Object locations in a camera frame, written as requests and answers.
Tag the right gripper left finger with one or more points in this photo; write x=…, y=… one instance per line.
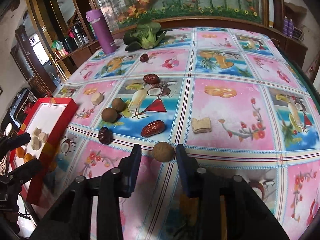
x=70, y=216

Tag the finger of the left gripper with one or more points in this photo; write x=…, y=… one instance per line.
x=23, y=169
x=9, y=144

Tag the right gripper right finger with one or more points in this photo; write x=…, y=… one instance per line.
x=214, y=207

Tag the large orange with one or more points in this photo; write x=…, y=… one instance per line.
x=20, y=152

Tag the smaller orange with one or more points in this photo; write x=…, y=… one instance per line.
x=28, y=157

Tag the beige biscuit chunk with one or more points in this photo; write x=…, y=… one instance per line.
x=35, y=143
x=201, y=125
x=43, y=137

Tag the beige biscuit chunk top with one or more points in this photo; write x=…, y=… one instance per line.
x=201, y=125

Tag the small brown round fruit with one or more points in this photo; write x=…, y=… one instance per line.
x=163, y=152

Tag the dark black date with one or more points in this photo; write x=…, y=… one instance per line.
x=105, y=136

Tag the tan biscuit chunk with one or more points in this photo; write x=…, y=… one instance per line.
x=97, y=98

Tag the brown kiwi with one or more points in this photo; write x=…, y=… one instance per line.
x=109, y=114
x=118, y=104

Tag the glossy red date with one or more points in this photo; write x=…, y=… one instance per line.
x=153, y=128

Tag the wrinkled red date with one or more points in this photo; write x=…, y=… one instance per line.
x=151, y=79

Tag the red white tray box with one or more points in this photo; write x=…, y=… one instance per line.
x=51, y=116

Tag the wooden cabinet counter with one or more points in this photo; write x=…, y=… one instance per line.
x=67, y=65

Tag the colourful fruit print tablecloth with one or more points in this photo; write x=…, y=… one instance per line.
x=227, y=95

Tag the black kettle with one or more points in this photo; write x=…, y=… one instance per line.
x=77, y=33

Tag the purple thermos bottle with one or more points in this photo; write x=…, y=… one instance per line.
x=101, y=30

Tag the small dark red date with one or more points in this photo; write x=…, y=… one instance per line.
x=144, y=58

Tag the green bok choy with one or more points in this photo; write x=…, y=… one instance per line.
x=146, y=35

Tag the purple spray bottles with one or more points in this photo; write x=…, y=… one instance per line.
x=288, y=27

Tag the glass bamboo flower partition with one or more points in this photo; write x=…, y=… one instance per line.
x=175, y=0

